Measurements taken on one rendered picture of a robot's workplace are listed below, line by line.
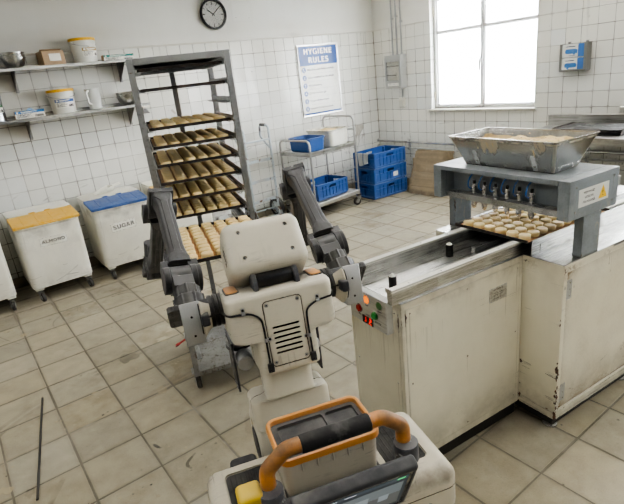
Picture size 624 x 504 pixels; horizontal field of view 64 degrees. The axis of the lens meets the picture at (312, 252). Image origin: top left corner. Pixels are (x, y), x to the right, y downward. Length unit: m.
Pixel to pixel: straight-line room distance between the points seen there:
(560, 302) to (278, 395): 1.33
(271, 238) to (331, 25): 5.93
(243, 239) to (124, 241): 3.88
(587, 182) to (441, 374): 0.95
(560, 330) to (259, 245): 1.48
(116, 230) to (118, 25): 2.06
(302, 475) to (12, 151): 4.74
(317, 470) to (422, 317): 0.96
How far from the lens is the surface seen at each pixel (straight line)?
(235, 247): 1.26
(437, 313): 2.02
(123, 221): 5.06
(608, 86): 5.72
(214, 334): 3.34
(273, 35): 6.53
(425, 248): 2.31
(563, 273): 2.25
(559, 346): 2.40
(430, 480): 1.24
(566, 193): 2.14
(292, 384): 1.40
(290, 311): 1.26
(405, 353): 1.98
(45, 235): 4.94
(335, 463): 1.17
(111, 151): 5.65
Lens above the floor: 1.68
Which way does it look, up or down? 20 degrees down
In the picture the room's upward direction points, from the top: 7 degrees counter-clockwise
